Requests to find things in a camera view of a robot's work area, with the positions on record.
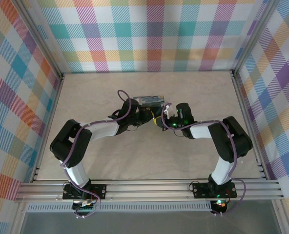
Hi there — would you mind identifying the starry night painted tin box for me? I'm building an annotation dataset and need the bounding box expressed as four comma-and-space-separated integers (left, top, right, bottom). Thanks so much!
133, 94, 165, 111

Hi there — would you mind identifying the grey metal sheet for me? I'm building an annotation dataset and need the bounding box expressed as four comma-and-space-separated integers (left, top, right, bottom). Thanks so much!
19, 211, 282, 234

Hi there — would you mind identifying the left gripper thin black wire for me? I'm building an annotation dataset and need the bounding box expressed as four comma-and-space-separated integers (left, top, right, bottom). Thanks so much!
124, 123, 140, 133

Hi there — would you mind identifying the aluminium frame side rail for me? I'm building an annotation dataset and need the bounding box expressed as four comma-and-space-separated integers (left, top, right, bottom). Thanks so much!
31, 72, 65, 184
230, 70, 268, 181

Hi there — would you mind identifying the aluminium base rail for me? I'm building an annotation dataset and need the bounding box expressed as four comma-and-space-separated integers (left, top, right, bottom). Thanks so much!
15, 179, 284, 203

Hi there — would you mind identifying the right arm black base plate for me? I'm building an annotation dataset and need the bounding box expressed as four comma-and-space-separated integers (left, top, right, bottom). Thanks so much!
192, 181, 237, 199

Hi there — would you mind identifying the slotted grey cable duct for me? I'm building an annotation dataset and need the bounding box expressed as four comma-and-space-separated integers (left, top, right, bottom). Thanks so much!
27, 204, 212, 213

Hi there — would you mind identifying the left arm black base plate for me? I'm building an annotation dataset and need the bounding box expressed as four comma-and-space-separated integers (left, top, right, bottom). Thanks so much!
62, 184, 107, 201

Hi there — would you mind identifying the aluminium frame post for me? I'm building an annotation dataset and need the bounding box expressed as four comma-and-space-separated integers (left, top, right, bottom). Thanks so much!
14, 0, 65, 81
231, 0, 273, 75

